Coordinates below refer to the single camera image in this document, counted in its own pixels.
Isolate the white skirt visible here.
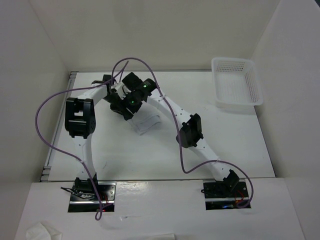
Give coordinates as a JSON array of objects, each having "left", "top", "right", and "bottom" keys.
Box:
[{"left": 128, "top": 114, "right": 161, "bottom": 136}]

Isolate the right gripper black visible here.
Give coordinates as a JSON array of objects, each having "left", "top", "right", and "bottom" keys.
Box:
[{"left": 114, "top": 90, "right": 143, "bottom": 121}]

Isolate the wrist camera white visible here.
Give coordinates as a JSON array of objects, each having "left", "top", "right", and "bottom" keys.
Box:
[
  {"left": 110, "top": 82, "right": 123, "bottom": 93},
  {"left": 116, "top": 83, "right": 132, "bottom": 100}
]

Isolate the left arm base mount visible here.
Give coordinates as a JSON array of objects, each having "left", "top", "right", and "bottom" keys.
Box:
[{"left": 67, "top": 183, "right": 116, "bottom": 213}]

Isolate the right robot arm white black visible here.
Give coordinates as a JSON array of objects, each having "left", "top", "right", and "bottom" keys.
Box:
[{"left": 121, "top": 72, "right": 240, "bottom": 197}]

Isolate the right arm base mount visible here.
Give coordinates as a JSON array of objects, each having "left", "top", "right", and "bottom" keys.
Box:
[{"left": 201, "top": 181, "right": 250, "bottom": 210}]

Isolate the aluminium table edge rail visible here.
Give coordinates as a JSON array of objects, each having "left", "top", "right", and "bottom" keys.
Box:
[{"left": 39, "top": 71, "right": 78, "bottom": 182}]

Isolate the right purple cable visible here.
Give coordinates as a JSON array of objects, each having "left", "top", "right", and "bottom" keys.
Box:
[{"left": 111, "top": 57, "right": 256, "bottom": 209}]

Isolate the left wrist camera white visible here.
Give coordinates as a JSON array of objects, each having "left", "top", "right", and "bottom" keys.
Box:
[{"left": 110, "top": 82, "right": 123, "bottom": 93}]

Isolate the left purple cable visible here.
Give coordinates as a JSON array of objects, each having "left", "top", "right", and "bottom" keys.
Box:
[{"left": 34, "top": 59, "right": 130, "bottom": 221}]

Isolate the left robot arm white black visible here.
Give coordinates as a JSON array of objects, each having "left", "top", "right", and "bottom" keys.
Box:
[{"left": 64, "top": 74, "right": 133, "bottom": 200}]

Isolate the crumpled white tissue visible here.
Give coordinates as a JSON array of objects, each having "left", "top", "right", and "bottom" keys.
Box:
[{"left": 25, "top": 222, "right": 63, "bottom": 240}]

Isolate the purple cable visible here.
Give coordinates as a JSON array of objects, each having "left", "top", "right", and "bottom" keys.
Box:
[
  {"left": 34, "top": 59, "right": 130, "bottom": 221},
  {"left": 111, "top": 57, "right": 256, "bottom": 209}
]

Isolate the white perforated plastic basket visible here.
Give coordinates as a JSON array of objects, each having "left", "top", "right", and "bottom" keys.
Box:
[{"left": 211, "top": 57, "right": 264, "bottom": 108}]

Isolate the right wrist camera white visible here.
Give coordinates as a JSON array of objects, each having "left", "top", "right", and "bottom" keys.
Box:
[{"left": 116, "top": 83, "right": 132, "bottom": 100}]

